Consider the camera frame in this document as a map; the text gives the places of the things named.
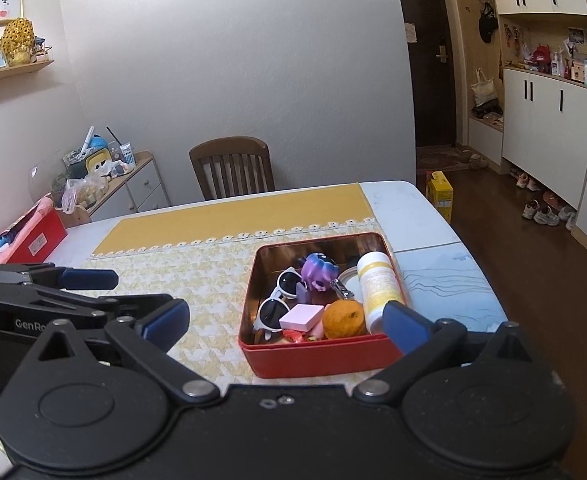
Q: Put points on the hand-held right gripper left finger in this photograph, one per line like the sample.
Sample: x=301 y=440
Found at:
x=166 y=322

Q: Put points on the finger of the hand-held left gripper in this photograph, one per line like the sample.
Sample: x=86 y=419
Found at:
x=91 y=279
x=73 y=305

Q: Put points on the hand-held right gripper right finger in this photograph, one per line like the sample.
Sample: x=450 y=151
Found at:
x=403 y=327

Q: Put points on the white yellow plastic bottle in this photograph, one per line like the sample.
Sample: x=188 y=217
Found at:
x=378 y=280

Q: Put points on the orange mandarin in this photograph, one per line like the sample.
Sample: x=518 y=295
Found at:
x=343 y=320

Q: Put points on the round gold tin lid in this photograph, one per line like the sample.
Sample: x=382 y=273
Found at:
x=351 y=282

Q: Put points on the silver nail clipper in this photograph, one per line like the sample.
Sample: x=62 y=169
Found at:
x=341 y=290

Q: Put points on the red tin box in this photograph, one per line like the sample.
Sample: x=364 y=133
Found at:
x=323 y=360

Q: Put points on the purple blue toy figure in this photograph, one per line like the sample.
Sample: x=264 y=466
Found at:
x=318 y=270

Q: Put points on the pink sticky note pad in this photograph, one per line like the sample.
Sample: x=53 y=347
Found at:
x=301 y=315

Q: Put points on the small purple block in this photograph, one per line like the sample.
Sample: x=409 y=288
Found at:
x=303 y=294

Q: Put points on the white sunglasses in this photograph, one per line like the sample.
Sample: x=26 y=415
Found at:
x=273 y=312

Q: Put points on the red candy wrapper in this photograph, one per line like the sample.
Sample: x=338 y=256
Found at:
x=293 y=335

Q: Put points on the red storage box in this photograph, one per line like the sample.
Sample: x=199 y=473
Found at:
x=43 y=240

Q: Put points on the clear plastic bag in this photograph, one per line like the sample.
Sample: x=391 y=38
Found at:
x=81 y=192

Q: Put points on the red box with pink cloth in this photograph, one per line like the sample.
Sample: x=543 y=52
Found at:
x=41 y=207

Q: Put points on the yellow table runner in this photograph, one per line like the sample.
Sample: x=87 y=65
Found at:
x=198 y=220

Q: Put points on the white drawer cabinet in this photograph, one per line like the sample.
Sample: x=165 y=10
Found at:
x=146 y=185

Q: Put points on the clear glass dome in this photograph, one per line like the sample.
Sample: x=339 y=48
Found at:
x=43 y=180

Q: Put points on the blue yellow container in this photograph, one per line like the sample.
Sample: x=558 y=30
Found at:
x=96 y=157

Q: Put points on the small printed carton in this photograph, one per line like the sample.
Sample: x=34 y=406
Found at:
x=127 y=152

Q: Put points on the yellow cardboard box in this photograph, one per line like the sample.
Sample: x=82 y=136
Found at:
x=439 y=195

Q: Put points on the white pen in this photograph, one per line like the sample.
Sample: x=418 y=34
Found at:
x=87 y=140

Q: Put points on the patterned doormat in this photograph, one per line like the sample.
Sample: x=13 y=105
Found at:
x=438 y=160

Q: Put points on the white sneaker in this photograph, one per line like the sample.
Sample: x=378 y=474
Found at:
x=547 y=216
x=529 y=210

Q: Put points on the brown wooden chair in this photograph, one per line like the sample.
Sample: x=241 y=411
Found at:
x=228 y=147

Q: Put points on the pink shoe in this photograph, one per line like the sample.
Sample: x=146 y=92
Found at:
x=527 y=182

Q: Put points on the low white bench cabinet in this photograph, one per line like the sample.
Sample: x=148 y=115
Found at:
x=486 y=140

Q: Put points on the small dark figurine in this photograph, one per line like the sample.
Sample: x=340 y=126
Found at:
x=41 y=50

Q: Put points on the white lower cabinet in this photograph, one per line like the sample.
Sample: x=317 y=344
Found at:
x=543 y=130

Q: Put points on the dark door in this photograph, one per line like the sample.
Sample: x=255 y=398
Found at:
x=423 y=85

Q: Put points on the golden ornament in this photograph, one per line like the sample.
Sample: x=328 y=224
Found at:
x=17 y=42

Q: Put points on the white tote bag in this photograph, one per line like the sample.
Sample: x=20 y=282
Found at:
x=484 y=90

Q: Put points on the silver door lock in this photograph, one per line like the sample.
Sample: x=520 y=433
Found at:
x=442 y=53

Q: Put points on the paper notice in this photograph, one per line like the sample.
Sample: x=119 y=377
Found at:
x=411 y=32

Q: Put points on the red bag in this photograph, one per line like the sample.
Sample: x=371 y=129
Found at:
x=541 y=57

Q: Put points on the black hanging bag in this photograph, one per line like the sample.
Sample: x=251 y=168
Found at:
x=487 y=22

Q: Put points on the wooden wall shelf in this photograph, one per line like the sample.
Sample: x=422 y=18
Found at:
x=18 y=72

